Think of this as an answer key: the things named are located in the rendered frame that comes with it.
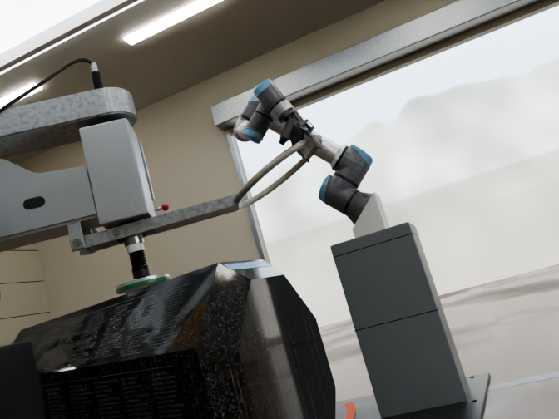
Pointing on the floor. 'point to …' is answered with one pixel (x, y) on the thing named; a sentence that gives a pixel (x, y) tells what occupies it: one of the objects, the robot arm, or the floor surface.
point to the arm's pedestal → (399, 321)
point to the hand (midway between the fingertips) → (313, 155)
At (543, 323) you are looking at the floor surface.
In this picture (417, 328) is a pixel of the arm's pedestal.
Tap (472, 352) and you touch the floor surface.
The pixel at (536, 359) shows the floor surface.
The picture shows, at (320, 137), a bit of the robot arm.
